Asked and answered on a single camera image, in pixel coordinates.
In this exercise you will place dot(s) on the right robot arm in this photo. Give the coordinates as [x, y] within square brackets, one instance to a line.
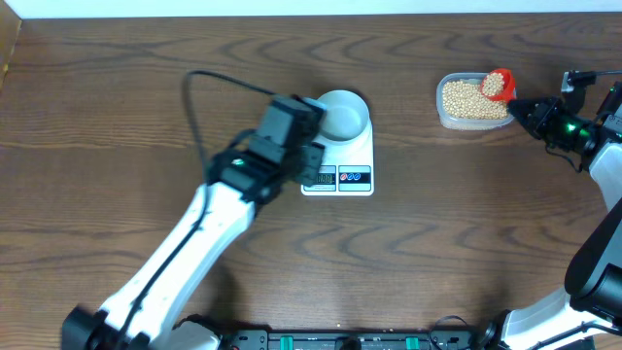
[589, 303]

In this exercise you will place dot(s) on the white digital kitchen scale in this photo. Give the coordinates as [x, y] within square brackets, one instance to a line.
[347, 168]

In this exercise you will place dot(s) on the yellow soybeans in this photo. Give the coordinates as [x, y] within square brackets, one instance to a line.
[465, 101]

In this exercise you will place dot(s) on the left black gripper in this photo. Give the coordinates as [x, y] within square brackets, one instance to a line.
[312, 158]

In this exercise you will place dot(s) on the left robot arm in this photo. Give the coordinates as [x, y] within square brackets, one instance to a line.
[242, 178]

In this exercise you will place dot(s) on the red measuring scoop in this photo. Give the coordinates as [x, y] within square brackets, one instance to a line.
[499, 86]

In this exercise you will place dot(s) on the grey round bowl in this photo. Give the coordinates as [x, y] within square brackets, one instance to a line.
[347, 116]

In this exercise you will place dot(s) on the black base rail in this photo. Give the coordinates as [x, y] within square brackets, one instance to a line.
[350, 340]

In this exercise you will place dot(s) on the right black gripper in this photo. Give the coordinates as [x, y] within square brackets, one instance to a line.
[536, 122]

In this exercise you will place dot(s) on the clear plastic container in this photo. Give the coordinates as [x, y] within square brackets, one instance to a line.
[466, 124]

